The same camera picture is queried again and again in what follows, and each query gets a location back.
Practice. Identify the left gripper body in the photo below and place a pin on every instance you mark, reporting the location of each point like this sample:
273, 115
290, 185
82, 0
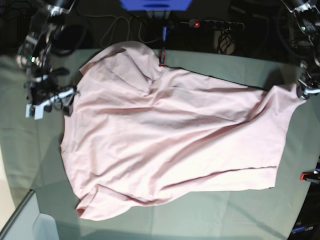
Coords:
308, 83

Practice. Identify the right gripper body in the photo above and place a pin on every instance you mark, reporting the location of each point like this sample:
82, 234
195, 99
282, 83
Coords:
45, 90

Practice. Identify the pink t-shirt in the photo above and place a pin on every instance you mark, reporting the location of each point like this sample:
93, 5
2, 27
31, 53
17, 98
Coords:
141, 134

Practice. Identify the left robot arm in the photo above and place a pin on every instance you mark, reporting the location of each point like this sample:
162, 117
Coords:
279, 30

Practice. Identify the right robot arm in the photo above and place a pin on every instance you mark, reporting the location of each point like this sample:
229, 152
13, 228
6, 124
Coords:
34, 57

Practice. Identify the red black right clamp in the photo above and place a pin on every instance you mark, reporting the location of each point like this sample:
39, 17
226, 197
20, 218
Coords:
311, 177

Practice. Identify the red black clamp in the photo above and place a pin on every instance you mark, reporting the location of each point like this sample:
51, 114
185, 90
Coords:
162, 57
311, 177

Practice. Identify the red black centre clamp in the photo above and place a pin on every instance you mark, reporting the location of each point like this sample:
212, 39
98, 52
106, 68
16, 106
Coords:
162, 57

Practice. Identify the white power strip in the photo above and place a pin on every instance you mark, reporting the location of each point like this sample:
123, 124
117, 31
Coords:
216, 25

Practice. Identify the white plastic bin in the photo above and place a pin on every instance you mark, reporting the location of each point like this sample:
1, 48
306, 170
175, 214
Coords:
28, 223

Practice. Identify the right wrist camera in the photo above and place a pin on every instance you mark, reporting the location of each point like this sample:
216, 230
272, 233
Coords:
34, 111

